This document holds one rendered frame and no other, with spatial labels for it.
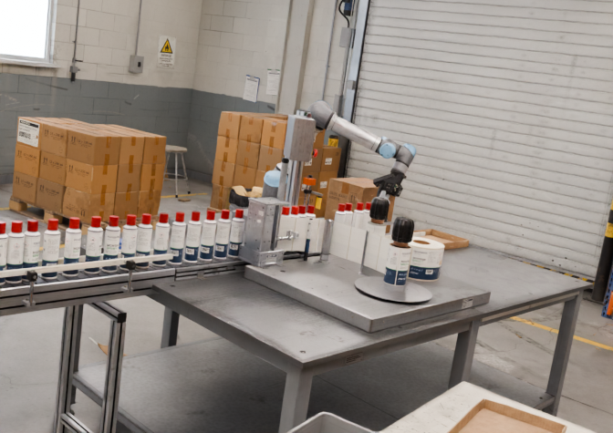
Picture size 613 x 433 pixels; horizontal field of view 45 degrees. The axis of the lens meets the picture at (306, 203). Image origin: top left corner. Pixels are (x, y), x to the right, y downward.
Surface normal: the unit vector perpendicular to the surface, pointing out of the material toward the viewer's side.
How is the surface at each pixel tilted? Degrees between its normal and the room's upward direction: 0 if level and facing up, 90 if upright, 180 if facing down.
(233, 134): 91
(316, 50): 90
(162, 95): 90
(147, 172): 89
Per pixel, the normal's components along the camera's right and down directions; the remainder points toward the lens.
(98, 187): 0.79, 0.23
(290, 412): -0.69, 0.04
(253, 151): -0.52, 0.05
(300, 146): 0.18, 0.20
